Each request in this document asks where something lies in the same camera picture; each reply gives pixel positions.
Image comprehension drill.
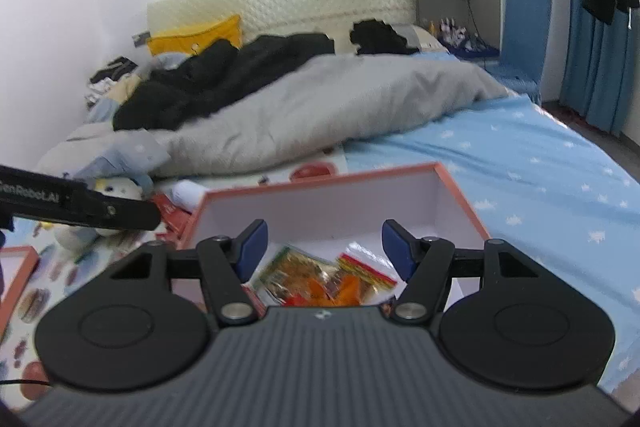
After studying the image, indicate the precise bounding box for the group of small bottles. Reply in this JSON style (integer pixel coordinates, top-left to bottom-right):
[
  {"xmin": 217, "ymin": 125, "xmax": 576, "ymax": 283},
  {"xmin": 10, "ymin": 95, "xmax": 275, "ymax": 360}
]
[{"xmin": 425, "ymin": 18, "xmax": 481, "ymax": 48}]

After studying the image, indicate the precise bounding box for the pale blue plastic package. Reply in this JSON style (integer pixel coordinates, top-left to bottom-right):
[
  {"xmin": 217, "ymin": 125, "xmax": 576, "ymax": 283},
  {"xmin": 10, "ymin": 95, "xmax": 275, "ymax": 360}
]
[{"xmin": 75, "ymin": 139, "xmax": 168, "ymax": 188}]

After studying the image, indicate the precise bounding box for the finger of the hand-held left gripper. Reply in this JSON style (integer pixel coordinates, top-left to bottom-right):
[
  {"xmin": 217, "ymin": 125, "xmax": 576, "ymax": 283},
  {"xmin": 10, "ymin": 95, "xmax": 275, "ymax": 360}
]
[{"xmin": 67, "ymin": 189, "xmax": 162, "ymax": 232}]

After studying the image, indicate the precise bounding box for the grey white pillow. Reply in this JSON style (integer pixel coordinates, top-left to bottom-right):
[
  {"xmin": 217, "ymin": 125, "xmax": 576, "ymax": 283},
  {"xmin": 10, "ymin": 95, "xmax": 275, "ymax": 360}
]
[{"xmin": 395, "ymin": 23, "xmax": 448, "ymax": 54}]

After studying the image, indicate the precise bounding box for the fruit print sheet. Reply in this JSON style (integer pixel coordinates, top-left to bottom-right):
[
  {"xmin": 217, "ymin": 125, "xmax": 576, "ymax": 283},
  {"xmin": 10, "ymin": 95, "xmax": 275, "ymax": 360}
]
[{"xmin": 0, "ymin": 142, "xmax": 351, "ymax": 413}]

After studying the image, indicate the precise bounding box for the small black garment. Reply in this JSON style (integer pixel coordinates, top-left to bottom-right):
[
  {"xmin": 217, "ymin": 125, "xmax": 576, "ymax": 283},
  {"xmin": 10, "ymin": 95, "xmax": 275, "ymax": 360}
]
[{"xmin": 349, "ymin": 19, "xmax": 420, "ymax": 56}]

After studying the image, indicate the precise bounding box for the black charger cable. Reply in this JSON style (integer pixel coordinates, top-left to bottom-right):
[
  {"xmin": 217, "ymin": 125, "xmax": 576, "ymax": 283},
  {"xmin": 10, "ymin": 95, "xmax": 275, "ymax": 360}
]
[{"xmin": 464, "ymin": 0, "xmax": 490, "ymax": 54}]

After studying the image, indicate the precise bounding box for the black clothing heap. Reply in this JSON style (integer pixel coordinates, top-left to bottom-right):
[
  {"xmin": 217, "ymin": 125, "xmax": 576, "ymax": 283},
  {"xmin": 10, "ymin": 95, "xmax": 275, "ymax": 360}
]
[{"xmin": 112, "ymin": 33, "xmax": 336, "ymax": 132}]

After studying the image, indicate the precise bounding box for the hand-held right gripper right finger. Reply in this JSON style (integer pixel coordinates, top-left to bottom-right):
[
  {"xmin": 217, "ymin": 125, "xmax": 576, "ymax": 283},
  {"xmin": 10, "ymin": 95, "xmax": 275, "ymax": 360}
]
[{"xmin": 381, "ymin": 219, "xmax": 561, "ymax": 323}]

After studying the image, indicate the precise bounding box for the thin black cable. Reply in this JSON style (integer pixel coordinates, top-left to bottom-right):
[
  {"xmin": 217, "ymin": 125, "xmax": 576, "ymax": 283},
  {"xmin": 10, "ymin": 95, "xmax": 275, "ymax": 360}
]
[{"xmin": 0, "ymin": 376, "xmax": 51, "ymax": 387}]

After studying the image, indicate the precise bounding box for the pink box lid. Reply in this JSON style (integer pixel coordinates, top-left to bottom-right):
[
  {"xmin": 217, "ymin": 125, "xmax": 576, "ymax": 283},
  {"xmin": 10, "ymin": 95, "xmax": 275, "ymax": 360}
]
[{"xmin": 0, "ymin": 246, "xmax": 41, "ymax": 343}]

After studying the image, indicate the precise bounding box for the white spray bottle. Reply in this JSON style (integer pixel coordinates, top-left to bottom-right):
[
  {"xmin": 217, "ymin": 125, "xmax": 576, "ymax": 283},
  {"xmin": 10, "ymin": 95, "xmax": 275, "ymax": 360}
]
[{"xmin": 170, "ymin": 181, "xmax": 208, "ymax": 212}]

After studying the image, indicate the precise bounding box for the grey blanket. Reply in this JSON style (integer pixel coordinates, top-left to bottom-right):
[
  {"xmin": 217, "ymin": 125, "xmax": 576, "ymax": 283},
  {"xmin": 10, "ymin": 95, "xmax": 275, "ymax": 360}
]
[{"xmin": 37, "ymin": 52, "xmax": 511, "ymax": 180}]

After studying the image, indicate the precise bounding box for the blue curtain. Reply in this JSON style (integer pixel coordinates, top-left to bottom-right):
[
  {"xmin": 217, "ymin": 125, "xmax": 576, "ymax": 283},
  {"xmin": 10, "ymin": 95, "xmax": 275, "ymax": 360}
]
[{"xmin": 559, "ymin": 0, "xmax": 640, "ymax": 138}]

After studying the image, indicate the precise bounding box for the blue white plush penguin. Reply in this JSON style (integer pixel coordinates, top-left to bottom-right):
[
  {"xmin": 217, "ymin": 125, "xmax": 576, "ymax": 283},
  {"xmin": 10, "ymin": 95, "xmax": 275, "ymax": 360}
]
[{"xmin": 52, "ymin": 177, "xmax": 151, "ymax": 250}]

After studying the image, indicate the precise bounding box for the heap of mixed clothes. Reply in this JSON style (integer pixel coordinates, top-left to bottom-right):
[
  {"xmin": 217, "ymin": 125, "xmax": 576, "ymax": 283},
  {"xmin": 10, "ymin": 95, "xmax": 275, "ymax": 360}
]
[{"xmin": 86, "ymin": 56, "xmax": 140, "ymax": 108}]

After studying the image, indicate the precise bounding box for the blue star print bedsheet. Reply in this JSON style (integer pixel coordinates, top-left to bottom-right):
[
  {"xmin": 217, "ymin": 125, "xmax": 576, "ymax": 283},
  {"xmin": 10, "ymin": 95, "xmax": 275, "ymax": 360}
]
[{"xmin": 345, "ymin": 94, "xmax": 640, "ymax": 403}]

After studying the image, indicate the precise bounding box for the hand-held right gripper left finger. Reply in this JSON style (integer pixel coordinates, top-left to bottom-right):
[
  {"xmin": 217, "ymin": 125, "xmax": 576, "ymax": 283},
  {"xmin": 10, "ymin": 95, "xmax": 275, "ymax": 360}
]
[{"xmin": 85, "ymin": 219, "xmax": 269, "ymax": 327}]

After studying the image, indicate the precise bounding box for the red snack packet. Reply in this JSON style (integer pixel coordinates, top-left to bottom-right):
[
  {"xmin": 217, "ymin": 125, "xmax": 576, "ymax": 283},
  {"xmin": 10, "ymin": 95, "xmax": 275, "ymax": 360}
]
[{"xmin": 151, "ymin": 193, "xmax": 197, "ymax": 240}]

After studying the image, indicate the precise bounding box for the blue chair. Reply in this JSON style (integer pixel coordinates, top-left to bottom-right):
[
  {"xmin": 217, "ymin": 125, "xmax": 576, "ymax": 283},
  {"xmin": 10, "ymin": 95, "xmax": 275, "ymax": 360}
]
[{"xmin": 485, "ymin": 0, "xmax": 553, "ymax": 105}]

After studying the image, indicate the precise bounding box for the pile of snack packets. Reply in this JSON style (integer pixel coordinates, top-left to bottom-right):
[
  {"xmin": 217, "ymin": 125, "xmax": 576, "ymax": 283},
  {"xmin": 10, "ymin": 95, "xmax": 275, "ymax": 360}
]
[{"xmin": 242, "ymin": 242, "xmax": 401, "ymax": 308}]

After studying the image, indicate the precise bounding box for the yellow pillow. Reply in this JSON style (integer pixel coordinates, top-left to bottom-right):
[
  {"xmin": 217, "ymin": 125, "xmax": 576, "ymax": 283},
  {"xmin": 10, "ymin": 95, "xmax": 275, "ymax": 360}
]
[{"xmin": 149, "ymin": 13, "xmax": 242, "ymax": 56}]

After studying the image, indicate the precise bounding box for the pink cardboard box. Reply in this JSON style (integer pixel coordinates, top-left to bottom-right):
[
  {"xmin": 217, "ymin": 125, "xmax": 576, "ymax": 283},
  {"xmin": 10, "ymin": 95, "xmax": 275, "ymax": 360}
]
[{"xmin": 175, "ymin": 162, "xmax": 493, "ymax": 313}]

